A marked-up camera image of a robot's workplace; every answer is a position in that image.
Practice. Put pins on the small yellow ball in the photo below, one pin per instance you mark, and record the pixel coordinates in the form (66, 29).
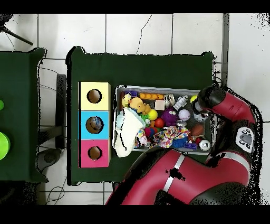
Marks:
(152, 114)

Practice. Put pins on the upright dark soda can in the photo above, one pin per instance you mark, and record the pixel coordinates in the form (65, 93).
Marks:
(205, 145)

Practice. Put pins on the orange toy brick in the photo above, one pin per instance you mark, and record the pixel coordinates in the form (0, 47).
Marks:
(152, 96)

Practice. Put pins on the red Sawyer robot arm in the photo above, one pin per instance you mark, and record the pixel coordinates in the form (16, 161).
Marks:
(232, 107)

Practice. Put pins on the orange foam duck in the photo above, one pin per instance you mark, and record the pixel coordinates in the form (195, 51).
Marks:
(137, 104)

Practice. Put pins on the brown toy football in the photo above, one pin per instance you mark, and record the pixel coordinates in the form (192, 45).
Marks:
(197, 129)

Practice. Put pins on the wooden box with three holes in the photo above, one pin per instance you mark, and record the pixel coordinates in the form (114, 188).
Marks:
(93, 115)

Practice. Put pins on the small orange ball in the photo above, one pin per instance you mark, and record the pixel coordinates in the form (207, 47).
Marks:
(159, 123)

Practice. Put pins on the crushed silver can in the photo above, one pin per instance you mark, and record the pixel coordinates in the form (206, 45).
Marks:
(181, 123)

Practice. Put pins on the open-top silver can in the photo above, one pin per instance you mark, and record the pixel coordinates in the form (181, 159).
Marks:
(169, 100)

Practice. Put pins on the purple googly-eyed monster toy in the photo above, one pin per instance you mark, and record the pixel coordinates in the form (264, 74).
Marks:
(169, 117)

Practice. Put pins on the small green round object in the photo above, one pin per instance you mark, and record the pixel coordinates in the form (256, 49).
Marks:
(1, 105)

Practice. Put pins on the multicolour polka dot cloth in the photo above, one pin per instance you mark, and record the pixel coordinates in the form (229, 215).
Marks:
(168, 136)

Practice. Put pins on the small yellow rubber duck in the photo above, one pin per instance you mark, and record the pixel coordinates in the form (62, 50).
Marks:
(126, 100)

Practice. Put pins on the bright green round bowl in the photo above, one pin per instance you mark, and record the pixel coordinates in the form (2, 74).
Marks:
(3, 146)

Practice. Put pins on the cream knit cloth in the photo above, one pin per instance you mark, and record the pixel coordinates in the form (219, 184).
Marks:
(127, 134)

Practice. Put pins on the wooden cube block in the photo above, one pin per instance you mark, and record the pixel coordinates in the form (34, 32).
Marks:
(159, 105)

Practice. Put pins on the shallow clear mesh bin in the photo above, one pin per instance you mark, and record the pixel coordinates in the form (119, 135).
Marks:
(118, 93)

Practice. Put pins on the green cloth side table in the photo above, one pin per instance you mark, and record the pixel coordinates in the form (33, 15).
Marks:
(21, 122)

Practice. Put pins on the clear plastic blue label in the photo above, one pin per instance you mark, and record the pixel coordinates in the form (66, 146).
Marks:
(96, 124)
(201, 118)

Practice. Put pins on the white baseball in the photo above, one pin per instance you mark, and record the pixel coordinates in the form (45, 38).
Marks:
(184, 115)

